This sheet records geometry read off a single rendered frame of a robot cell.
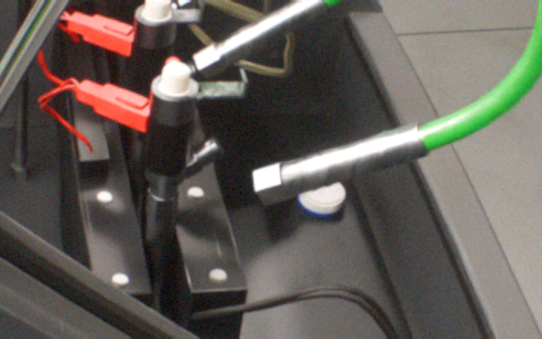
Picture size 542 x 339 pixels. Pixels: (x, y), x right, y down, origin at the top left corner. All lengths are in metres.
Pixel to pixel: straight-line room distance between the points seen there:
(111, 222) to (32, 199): 0.25
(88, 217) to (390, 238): 0.31
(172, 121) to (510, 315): 0.28
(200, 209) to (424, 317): 0.22
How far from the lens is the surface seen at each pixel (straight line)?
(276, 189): 0.64
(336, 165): 0.63
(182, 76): 0.71
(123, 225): 0.81
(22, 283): 0.33
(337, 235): 1.05
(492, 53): 2.90
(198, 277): 0.78
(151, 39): 0.78
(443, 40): 2.89
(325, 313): 0.98
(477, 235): 0.90
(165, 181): 0.75
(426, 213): 0.94
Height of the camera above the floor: 1.53
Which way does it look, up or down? 40 degrees down
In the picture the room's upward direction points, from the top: 10 degrees clockwise
